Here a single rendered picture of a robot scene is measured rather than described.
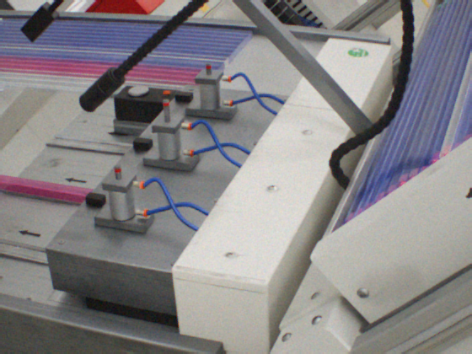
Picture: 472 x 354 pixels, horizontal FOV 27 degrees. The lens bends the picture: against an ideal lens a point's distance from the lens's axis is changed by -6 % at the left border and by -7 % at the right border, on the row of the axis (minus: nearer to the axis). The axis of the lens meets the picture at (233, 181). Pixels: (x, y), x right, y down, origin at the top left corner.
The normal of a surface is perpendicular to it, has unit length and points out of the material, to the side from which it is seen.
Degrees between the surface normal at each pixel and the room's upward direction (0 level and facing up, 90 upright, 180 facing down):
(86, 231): 47
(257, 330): 90
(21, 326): 90
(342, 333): 0
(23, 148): 0
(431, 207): 90
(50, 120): 0
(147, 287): 90
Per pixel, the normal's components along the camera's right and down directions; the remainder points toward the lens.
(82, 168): -0.05, -0.86
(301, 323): -0.67, -0.72
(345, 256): -0.33, 0.49
